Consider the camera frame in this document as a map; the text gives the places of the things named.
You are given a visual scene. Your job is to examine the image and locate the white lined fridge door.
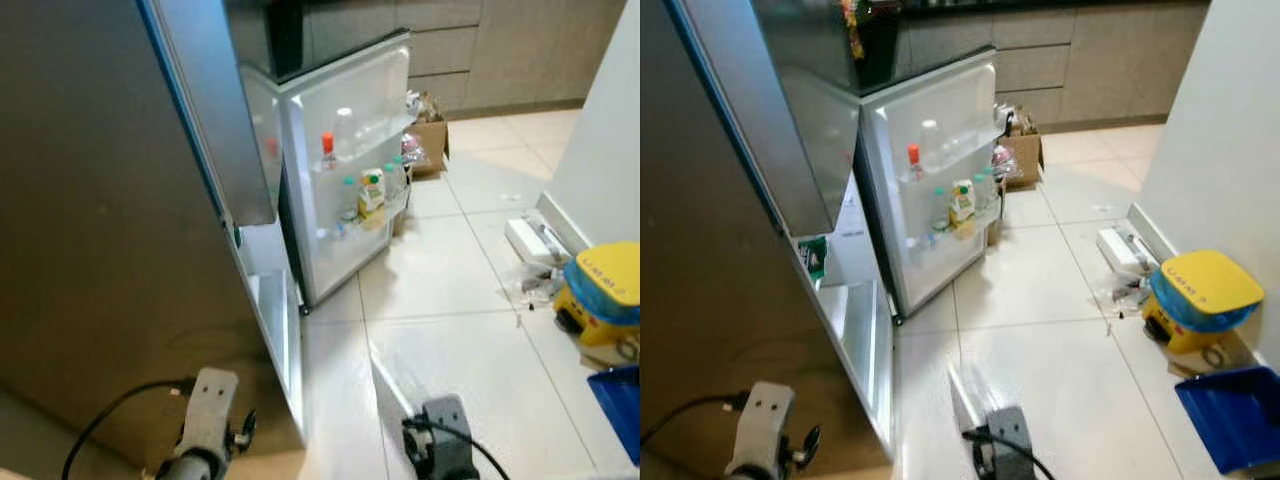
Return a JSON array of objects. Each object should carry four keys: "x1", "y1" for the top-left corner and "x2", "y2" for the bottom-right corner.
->
[
  {"x1": 860, "y1": 50, "x2": 1001, "y2": 321},
  {"x1": 240, "y1": 35, "x2": 413, "y2": 311}
]

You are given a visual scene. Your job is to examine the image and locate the grey steel fridge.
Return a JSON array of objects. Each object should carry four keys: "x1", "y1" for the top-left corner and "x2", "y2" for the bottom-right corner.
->
[
  {"x1": 640, "y1": 0, "x2": 896, "y2": 471},
  {"x1": 0, "y1": 0, "x2": 306, "y2": 461}
]

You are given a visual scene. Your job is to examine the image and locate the blue plastic tray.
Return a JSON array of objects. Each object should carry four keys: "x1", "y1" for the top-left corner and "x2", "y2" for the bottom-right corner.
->
[
  {"x1": 1175, "y1": 366, "x2": 1280, "y2": 476},
  {"x1": 588, "y1": 365, "x2": 641, "y2": 466}
]

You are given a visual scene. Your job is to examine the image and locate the green food packet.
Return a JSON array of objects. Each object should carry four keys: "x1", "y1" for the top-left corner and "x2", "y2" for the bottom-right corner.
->
[{"x1": 800, "y1": 236, "x2": 829, "y2": 283}]

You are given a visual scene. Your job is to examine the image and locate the clear crumpled plastic bag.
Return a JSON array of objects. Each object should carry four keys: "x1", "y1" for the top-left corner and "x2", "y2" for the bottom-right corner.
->
[
  {"x1": 1095, "y1": 275, "x2": 1151, "y2": 321},
  {"x1": 500, "y1": 265, "x2": 561, "y2": 306}
]

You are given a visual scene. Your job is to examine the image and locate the white flat floor appliance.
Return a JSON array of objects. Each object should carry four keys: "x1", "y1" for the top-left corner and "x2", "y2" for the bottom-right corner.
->
[
  {"x1": 505, "y1": 215, "x2": 571, "y2": 269},
  {"x1": 1097, "y1": 227, "x2": 1161, "y2": 281}
]

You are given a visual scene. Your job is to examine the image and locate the yellow white drink carton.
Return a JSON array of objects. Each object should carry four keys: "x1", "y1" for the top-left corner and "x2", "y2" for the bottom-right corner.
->
[
  {"x1": 948, "y1": 180, "x2": 977, "y2": 236},
  {"x1": 358, "y1": 168, "x2": 387, "y2": 221}
]

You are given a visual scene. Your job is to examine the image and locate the yellow bin with blue bag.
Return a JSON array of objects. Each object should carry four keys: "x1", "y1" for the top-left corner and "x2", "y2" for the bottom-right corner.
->
[
  {"x1": 1142, "y1": 250, "x2": 1266, "y2": 356},
  {"x1": 553, "y1": 241, "x2": 641, "y2": 363}
]

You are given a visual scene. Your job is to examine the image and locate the open cardboard box with bags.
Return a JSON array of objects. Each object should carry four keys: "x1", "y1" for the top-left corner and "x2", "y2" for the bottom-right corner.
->
[
  {"x1": 405, "y1": 95, "x2": 451, "y2": 179},
  {"x1": 995, "y1": 105, "x2": 1046, "y2": 189}
]

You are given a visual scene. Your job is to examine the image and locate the clear white capped bottle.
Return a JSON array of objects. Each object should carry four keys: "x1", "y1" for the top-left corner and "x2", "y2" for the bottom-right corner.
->
[
  {"x1": 335, "y1": 107, "x2": 361, "y2": 161},
  {"x1": 920, "y1": 120, "x2": 946, "y2": 173}
]

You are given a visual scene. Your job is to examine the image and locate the grey kitchen cabinets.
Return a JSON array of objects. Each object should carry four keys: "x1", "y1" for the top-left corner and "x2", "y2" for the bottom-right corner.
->
[
  {"x1": 300, "y1": 0, "x2": 626, "y2": 111},
  {"x1": 900, "y1": 0, "x2": 1211, "y2": 131}
]

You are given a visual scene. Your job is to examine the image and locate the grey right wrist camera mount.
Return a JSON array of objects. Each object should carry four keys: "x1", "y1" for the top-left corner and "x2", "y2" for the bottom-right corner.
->
[
  {"x1": 422, "y1": 395, "x2": 479, "y2": 479},
  {"x1": 985, "y1": 405, "x2": 1036, "y2": 480}
]

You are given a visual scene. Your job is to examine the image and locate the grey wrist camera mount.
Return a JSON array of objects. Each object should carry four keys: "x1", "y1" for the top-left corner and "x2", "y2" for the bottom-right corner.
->
[
  {"x1": 728, "y1": 382, "x2": 796, "y2": 473},
  {"x1": 985, "y1": 405, "x2": 1036, "y2": 480},
  {"x1": 422, "y1": 395, "x2": 479, "y2": 479},
  {"x1": 178, "y1": 368, "x2": 241, "y2": 461}
]

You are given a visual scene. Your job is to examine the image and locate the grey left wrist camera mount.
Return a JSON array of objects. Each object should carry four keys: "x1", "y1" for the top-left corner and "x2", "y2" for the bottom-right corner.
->
[
  {"x1": 728, "y1": 382, "x2": 796, "y2": 473},
  {"x1": 178, "y1": 368, "x2": 241, "y2": 461}
]

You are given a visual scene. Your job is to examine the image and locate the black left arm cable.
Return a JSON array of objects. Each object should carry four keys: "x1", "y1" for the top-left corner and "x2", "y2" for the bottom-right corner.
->
[
  {"x1": 62, "y1": 378, "x2": 196, "y2": 480},
  {"x1": 640, "y1": 392, "x2": 746, "y2": 446}
]

